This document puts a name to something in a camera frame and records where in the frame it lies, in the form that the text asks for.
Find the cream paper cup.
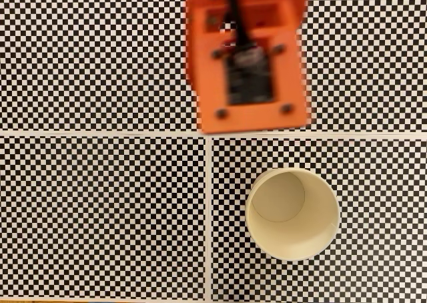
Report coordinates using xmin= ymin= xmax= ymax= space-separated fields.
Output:
xmin=245 ymin=168 xmax=341 ymax=262

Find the black white checkerboard paper sheet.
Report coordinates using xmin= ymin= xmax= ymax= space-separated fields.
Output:
xmin=0 ymin=133 xmax=209 ymax=301
xmin=208 ymin=0 xmax=427 ymax=136
xmin=0 ymin=0 xmax=209 ymax=135
xmin=208 ymin=135 xmax=427 ymax=303

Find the black camera cable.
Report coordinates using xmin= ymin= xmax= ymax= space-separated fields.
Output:
xmin=225 ymin=0 xmax=255 ymax=49

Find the orange camera mount with circuit board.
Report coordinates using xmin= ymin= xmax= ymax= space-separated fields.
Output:
xmin=186 ymin=0 xmax=310 ymax=134

